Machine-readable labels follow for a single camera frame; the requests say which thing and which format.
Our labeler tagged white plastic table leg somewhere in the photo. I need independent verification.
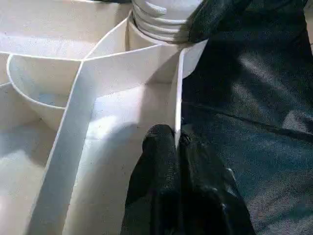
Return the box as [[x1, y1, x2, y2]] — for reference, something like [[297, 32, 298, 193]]
[[131, 0, 204, 47]]

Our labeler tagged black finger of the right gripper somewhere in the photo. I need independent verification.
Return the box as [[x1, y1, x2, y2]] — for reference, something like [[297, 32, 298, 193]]
[[175, 0, 253, 46]]

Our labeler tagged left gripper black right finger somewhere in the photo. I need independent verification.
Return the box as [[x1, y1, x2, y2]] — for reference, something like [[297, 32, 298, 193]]
[[179, 129, 255, 235]]

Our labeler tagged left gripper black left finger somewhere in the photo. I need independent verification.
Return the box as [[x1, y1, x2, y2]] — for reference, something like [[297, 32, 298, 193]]
[[122, 124, 181, 235]]

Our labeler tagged black glossy mat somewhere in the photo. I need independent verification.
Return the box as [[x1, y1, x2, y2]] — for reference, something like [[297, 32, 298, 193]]
[[180, 0, 313, 235]]

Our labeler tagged white plastic table top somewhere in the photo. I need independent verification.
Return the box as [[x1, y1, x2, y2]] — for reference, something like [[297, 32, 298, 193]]
[[0, 0, 209, 235]]

